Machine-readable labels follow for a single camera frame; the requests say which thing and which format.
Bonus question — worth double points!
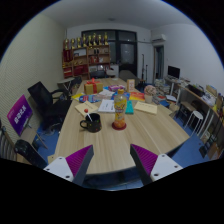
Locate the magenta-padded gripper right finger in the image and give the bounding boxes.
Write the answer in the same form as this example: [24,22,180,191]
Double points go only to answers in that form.
[129,143,183,186]

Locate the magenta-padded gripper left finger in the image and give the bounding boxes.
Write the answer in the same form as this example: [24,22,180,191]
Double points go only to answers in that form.
[43,144,95,187]

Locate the orange-capped juice bottle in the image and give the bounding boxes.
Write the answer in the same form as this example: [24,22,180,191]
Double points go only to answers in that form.
[113,88,128,130]

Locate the black bag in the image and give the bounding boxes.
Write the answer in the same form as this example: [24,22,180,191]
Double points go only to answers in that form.
[13,139,49,169]

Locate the black dotted mug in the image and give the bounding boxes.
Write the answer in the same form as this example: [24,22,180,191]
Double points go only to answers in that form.
[79,112,103,134]

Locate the grey striped chair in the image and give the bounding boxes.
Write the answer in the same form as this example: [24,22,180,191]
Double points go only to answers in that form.
[0,126,16,162]

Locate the pale yellow envelope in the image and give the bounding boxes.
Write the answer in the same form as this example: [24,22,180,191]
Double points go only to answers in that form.
[133,101,159,116]

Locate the black office chair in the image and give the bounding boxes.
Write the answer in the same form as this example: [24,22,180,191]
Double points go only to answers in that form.
[27,80,73,129]

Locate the white round stool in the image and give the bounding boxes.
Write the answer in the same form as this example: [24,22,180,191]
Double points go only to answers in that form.
[184,110,204,137]

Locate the beige notebook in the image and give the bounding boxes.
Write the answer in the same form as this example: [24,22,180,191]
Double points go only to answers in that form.
[74,100,99,117]

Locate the teal book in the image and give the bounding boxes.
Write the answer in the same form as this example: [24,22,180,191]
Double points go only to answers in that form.
[125,99,135,115]

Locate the purple sign board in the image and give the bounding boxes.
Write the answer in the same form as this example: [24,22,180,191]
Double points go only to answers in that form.
[6,94,34,137]

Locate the blue book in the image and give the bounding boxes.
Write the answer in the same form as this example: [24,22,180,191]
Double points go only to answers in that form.
[78,94,101,104]

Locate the orange book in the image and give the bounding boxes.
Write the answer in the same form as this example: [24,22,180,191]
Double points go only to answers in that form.
[129,91,146,102]

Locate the white booklet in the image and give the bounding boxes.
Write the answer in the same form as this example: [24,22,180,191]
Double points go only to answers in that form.
[97,98,116,114]

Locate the flower bouquet in vase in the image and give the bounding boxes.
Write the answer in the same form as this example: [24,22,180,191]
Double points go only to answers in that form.
[143,84,157,104]

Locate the white side desk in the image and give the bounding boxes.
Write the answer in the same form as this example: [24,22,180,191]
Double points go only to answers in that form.
[164,76,224,158]

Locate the yellow gift box red ribbon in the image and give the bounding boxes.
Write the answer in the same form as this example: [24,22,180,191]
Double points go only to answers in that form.
[83,78,104,95]

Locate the small round white table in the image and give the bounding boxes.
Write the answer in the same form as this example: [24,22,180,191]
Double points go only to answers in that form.
[56,77,76,93]

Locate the tan upright carton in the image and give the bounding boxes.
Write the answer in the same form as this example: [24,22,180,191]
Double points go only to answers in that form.
[126,78,136,93]

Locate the pink flat box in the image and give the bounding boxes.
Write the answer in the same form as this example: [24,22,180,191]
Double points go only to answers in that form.
[108,84,126,93]

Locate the black computer monitor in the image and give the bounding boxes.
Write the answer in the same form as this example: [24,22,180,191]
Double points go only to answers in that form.
[167,65,181,80]

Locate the wooden shelf unit with trophies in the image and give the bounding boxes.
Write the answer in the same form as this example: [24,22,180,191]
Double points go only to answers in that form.
[61,32,112,80]

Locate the dark glass door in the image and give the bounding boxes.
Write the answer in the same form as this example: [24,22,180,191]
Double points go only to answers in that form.
[81,29,138,78]

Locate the white wall air conditioner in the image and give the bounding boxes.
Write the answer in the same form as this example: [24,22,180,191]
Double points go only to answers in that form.
[151,33,167,44]

